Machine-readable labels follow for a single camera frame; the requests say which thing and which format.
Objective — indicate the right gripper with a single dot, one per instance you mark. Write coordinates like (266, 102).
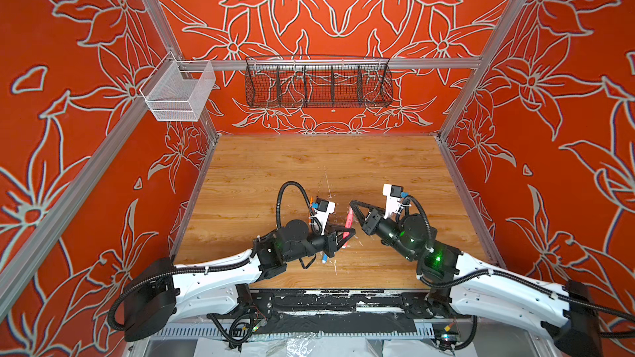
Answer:
(375, 221)

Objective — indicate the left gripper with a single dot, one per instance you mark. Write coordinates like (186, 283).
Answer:
(331, 240)

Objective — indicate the pink highlighter pen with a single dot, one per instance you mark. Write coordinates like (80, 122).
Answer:
(349, 221)

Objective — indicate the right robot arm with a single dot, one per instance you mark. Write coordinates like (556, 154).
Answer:
(461, 284)

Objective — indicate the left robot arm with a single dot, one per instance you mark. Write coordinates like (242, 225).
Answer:
(165, 292)

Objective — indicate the white mesh basket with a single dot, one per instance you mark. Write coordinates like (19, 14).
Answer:
(178, 90)

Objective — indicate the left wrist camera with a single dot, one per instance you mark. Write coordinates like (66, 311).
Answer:
(321, 211)

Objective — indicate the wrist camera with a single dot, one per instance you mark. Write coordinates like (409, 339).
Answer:
(321, 211)
(393, 197)

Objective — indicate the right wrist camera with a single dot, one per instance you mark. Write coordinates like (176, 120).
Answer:
(393, 197)

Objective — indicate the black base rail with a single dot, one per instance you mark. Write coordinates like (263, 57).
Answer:
(340, 312)

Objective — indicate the black wire basket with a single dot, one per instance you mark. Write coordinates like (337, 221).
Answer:
(296, 82)

